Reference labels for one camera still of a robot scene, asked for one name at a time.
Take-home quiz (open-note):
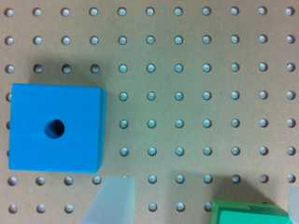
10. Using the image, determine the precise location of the blue block with hole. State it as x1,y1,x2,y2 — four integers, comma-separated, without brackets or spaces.
8,84,107,173

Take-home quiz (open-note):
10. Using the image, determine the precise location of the green block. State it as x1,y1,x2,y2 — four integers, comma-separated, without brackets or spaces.
210,200,293,224

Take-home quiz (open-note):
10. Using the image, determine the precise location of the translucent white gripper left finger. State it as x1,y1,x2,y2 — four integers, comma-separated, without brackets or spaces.
80,177,135,224

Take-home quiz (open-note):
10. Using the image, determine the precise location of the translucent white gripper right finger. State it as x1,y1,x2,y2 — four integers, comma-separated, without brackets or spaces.
288,186,299,224

